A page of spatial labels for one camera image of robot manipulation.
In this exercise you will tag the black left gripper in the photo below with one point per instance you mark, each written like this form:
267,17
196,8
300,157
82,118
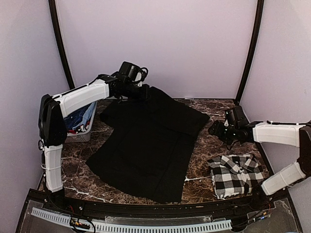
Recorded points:
146,94

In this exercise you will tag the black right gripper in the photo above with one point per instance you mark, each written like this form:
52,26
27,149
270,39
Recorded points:
216,129

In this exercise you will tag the black long sleeve shirt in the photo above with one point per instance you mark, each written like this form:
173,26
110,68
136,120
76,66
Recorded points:
148,153

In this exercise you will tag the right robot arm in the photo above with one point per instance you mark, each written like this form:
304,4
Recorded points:
236,128

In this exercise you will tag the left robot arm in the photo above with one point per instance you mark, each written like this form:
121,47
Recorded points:
127,82

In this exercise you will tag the black white plaid shirt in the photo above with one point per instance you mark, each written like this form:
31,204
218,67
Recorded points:
235,174

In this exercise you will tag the blue clothes in basket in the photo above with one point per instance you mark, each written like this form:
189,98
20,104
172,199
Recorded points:
79,121

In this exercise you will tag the grey plastic laundry basket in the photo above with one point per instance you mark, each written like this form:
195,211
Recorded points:
81,137

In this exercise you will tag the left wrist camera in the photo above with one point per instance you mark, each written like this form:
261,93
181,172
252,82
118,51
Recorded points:
141,76

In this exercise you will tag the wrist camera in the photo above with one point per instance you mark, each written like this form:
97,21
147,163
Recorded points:
141,76
229,117

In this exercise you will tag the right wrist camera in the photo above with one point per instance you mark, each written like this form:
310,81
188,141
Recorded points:
229,117

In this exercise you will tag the black front rail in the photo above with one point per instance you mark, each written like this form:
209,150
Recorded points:
95,209

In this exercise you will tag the left black frame post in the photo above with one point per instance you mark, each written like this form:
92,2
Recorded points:
60,43

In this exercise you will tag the black frame post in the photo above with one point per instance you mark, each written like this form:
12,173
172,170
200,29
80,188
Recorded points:
60,43
251,51

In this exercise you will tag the right black frame post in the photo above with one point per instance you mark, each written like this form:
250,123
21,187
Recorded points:
251,51

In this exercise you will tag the white slotted cable duct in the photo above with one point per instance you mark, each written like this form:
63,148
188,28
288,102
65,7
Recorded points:
112,224

